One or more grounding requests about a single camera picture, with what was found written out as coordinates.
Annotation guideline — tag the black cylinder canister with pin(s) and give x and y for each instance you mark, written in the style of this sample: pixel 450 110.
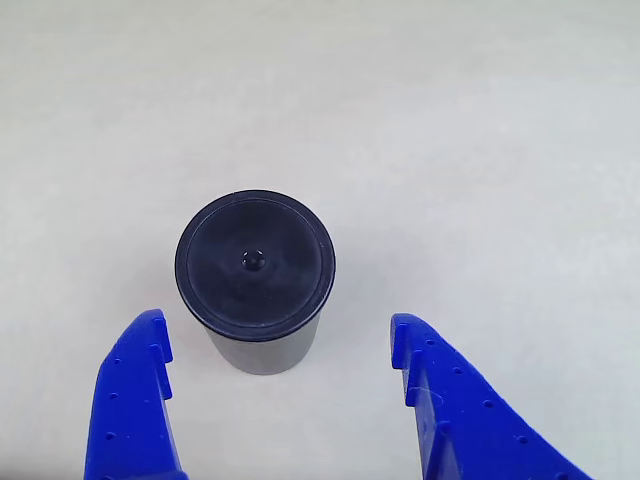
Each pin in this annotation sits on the black cylinder canister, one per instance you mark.
pixel 255 270

